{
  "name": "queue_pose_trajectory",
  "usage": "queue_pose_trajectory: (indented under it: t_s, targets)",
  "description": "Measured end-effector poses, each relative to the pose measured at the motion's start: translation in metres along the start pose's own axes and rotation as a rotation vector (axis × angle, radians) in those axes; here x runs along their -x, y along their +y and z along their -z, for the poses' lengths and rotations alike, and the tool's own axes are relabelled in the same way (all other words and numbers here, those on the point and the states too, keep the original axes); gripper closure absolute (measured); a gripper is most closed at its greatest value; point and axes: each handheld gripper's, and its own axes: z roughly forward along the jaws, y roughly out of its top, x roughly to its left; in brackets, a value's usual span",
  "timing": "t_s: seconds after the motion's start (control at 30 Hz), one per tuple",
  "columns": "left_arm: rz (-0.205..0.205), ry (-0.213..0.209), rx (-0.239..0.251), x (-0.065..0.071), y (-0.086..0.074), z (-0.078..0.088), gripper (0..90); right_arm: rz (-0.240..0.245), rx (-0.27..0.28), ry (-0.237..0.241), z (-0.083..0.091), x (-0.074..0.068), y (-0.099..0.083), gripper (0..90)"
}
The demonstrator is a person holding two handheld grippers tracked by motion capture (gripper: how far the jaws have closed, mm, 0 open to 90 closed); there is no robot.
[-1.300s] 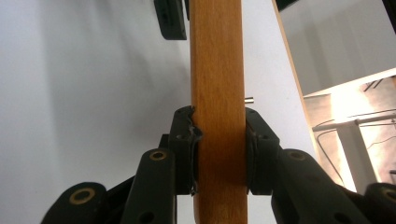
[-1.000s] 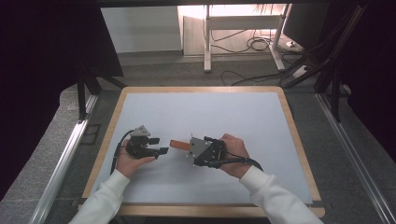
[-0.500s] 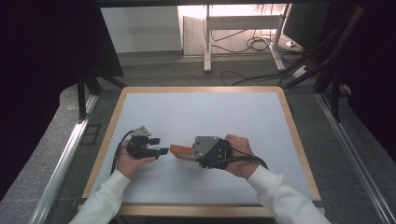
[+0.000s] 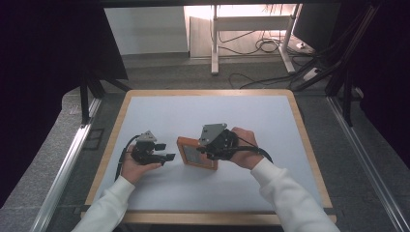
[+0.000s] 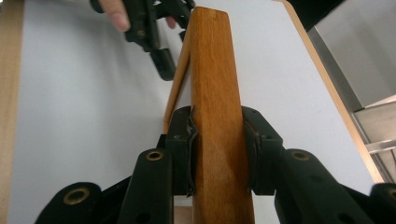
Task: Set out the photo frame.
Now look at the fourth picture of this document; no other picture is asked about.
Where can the black curtain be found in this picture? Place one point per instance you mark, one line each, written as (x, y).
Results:
(386, 74)
(38, 80)

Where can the white desk frame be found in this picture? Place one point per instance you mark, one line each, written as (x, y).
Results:
(251, 23)

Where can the small white power adapter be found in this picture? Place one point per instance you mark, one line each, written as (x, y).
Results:
(300, 45)

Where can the dark monitor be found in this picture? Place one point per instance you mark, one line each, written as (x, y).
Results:
(317, 25)

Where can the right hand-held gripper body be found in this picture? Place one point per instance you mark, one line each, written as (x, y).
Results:
(222, 141)

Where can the white power strip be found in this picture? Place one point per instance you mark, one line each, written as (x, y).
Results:
(311, 74)

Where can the dark floor grate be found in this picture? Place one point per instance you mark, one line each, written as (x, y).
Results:
(94, 139)

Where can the white table mat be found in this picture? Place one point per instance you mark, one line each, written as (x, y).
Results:
(199, 112)

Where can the white wall panel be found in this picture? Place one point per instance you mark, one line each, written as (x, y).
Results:
(145, 30)

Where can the black metal stand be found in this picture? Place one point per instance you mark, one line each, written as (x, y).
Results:
(347, 96)
(85, 100)

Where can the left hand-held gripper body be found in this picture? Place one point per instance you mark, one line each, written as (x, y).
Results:
(145, 154)

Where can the wooden picture frame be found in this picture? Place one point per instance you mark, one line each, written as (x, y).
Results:
(191, 156)

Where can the person's right hand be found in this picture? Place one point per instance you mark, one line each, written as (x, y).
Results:
(248, 154)

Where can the person's left hand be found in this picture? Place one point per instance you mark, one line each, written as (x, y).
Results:
(132, 170)

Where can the aluminium rail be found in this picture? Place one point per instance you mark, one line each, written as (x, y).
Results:
(364, 158)
(64, 167)

